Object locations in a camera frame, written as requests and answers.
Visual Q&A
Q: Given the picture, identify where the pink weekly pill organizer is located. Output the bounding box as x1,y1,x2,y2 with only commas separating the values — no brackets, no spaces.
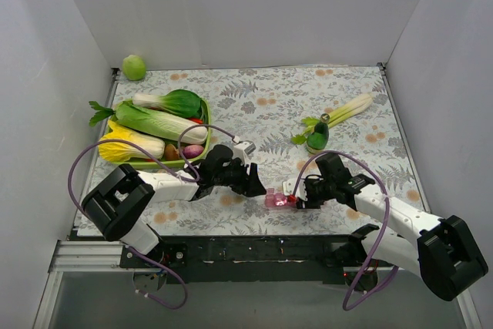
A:
264,188,297,208

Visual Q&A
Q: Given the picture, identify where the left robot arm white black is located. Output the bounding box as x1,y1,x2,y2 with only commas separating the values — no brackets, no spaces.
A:
82,141,267,267

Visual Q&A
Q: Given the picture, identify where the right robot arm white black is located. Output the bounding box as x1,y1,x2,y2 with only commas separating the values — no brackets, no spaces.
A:
283,151,488,301

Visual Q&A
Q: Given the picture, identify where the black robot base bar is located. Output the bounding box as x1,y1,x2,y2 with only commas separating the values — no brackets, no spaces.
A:
119,234,390,286

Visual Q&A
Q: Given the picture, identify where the purple onion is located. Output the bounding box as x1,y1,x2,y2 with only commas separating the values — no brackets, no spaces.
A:
183,144,204,159

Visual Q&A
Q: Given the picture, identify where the green glass bottle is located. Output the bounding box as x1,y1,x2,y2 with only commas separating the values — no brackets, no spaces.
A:
306,113,330,153

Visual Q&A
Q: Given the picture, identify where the floral table mat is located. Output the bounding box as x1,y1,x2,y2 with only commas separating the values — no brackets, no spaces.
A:
75,65,429,237

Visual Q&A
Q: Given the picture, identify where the brown mushroom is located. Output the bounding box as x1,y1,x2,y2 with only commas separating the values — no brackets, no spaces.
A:
164,143,183,162

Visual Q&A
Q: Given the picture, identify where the red chili pepper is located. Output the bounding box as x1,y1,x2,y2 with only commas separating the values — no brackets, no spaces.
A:
188,118,205,124

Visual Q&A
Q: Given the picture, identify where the celery stalk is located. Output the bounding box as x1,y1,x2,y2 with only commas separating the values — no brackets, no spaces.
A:
291,93,373,145

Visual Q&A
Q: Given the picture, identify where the green plastic tray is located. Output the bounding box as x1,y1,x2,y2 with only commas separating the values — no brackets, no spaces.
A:
99,100,211,170

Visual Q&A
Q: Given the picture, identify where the bok choy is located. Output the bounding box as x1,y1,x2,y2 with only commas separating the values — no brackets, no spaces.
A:
132,89,202,119

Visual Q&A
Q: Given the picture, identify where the green napa cabbage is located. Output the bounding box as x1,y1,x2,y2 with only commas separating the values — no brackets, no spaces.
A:
113,99,209,145

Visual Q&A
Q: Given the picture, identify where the yellow napa cabbage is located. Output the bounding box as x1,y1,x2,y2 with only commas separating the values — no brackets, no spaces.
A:
98,120,166,163

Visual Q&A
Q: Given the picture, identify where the round green cabbage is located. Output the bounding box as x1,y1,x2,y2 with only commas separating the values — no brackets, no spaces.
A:
122,55,146,81

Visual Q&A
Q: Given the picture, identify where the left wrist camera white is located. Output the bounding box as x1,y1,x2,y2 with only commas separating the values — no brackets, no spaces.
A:
233,141,256,166

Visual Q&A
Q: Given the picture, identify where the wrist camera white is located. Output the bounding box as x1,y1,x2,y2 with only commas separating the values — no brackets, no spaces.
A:
233,141,256,166
282,178,306,197

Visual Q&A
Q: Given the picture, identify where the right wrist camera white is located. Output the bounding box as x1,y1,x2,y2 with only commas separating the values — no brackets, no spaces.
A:
282,178,306,197

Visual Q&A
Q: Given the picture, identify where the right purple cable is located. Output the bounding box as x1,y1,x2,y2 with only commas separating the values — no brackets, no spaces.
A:
292,150,400,311

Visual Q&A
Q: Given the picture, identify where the aluminium frame rail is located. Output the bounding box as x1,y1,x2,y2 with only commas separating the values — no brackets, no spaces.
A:
32,240,128,329

